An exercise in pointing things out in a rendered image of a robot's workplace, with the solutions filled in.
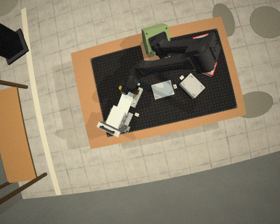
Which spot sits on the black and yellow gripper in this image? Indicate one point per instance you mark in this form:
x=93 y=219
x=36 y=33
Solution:
x=135 y=91

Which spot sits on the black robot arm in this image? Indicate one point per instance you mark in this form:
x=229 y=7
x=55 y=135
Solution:
x=200 y=54

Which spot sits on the grey shelf rack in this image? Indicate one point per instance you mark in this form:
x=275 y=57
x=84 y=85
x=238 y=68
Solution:
x=124 y=123

